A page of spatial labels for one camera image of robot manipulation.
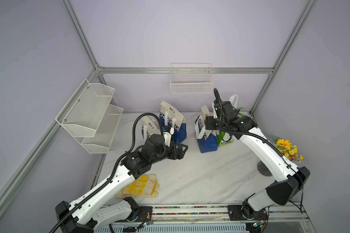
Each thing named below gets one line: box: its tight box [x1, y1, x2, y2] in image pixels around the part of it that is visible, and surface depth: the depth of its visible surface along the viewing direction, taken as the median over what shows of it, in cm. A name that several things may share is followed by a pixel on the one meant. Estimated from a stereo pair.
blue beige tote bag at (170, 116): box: [159, 100, 187, 145], surface depth 92 cm
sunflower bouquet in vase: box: [267, 133, 305, 165], surface depth 72 cm
